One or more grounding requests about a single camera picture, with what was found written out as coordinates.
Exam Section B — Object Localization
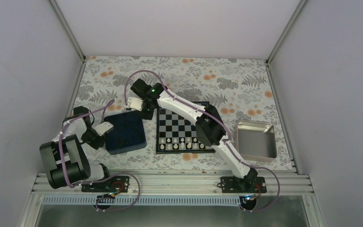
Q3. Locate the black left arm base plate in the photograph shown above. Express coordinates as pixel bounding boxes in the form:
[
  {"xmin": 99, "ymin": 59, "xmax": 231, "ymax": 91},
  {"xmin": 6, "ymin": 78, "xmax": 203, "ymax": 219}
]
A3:
[{"xmin": 81, "ymin": 175, "xmax": 130, "ymax": 193}]

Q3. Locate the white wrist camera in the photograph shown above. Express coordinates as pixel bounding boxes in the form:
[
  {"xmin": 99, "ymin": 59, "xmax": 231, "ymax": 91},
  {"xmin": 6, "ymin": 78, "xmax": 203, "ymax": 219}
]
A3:
[
  {"xmin": 126, "ymin": 97, "xmax": 143, "ymax": 111},
  {"xmin": 93, "ymin": 122, "xmax": 113, "ymax": 136}
]

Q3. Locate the dark blue plastic tray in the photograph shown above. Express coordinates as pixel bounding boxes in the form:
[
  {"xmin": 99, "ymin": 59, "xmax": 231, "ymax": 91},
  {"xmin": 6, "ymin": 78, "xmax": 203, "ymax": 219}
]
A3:
[{"xmin": 104, "ymin": 111, "xmax": 147, "ymax": 155}]

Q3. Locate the grey slotted cable duct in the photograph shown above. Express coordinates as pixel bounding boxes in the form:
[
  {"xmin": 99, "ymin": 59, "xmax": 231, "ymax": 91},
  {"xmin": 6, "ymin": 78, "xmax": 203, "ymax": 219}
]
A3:
[{"xmin": 42, "ymin": 195, "xmax": 241, "ymax": 206}]

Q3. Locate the floral patterned table cloth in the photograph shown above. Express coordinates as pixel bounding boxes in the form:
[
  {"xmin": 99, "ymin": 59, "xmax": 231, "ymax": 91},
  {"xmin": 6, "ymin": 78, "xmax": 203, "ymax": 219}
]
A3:
[{"xmin": 75, "ymin": 56, "xmax": 293, "ymax": 171}]

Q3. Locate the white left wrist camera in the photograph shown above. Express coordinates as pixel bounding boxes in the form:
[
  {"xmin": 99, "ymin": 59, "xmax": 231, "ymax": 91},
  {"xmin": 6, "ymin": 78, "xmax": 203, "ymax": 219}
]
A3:
[{"xmin": 93, "ymin": 122, "xmax": 113, "ymax": 136}]

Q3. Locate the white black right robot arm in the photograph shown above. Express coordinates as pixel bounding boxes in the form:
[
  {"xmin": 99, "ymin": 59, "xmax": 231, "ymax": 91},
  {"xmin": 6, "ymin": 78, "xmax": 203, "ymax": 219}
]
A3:
[{"xmin": 127, "ymin": 79, "xmax": 258, "ymax": 192}]

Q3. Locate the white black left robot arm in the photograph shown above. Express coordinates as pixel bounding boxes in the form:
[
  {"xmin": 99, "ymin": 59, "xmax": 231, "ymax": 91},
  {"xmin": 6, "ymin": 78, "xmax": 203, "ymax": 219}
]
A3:
[{"xmin": 39, "ymin": 106, "xmax": 113, "ymax": 192}]

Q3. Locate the white chess pieces front row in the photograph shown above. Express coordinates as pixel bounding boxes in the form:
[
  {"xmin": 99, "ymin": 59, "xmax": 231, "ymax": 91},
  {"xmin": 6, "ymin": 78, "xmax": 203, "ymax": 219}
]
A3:
[{"xmin": 157, "ymin": 137, "xmax": 207, "ymax": 151}]

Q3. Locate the black white chessboard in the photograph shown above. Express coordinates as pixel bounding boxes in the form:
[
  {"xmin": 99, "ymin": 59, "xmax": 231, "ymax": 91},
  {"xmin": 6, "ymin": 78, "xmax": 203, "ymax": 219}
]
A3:
[{"xmin": 156, "ymin": 108, "xmax": 215, "ymax": 154}]

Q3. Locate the aluminium mounting rail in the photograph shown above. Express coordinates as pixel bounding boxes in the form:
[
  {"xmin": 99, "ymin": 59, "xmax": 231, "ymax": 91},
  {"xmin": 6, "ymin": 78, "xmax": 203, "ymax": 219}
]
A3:
[{"xmin": 31, "ymin": 171, "xmax": 314, "ymax": 196}]

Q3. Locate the silver metal tray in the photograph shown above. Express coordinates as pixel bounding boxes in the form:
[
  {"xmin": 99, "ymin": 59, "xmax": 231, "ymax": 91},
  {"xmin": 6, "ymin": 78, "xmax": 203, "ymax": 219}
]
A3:
[{"xmin": 234, "ymin": 120, "xmax": 277, "ymax": 163}]

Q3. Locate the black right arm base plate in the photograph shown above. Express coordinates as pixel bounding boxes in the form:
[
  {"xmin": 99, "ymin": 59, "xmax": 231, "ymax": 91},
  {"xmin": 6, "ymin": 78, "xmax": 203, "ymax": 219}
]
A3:
[{"xmin": 216, "ymin": 176, "xmax": 267, "ymax": 193}]

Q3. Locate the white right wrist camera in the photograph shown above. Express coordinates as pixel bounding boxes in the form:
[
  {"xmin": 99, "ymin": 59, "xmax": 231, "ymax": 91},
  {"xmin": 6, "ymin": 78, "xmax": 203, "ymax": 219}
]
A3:
[{"xmin": 126, "ymin": 97, "xmax": 143, "ymax": 111}]

